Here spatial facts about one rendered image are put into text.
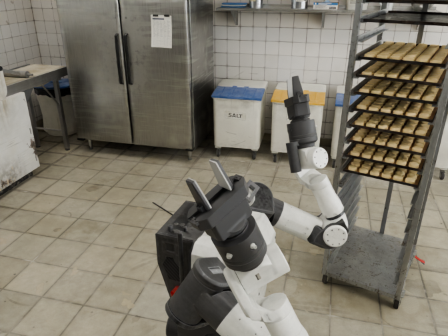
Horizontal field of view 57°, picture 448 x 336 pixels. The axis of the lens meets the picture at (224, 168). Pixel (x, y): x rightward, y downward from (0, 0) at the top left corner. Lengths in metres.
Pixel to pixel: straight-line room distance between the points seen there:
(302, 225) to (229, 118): 3.20
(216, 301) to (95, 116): 3.99
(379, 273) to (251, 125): 2.23
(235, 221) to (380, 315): 2.17
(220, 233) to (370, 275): 2.20
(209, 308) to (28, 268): 2.43
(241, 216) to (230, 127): 3.81
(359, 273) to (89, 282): 1.78
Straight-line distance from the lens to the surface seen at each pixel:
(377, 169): 2.49
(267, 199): 1.33
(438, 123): 2.25
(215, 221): 0.69
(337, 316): 2.75
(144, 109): 4.50
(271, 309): 0.86
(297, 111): 1.29
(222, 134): 4.57
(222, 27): 4.98
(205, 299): 0.98
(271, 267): 0.81
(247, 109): 4.41
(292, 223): 1.36
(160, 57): 4.28
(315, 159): 1.28
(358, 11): 2.22
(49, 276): 3.17
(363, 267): 2.92
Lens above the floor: 1.88
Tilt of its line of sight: 25 degrees down
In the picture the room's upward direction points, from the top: straight up
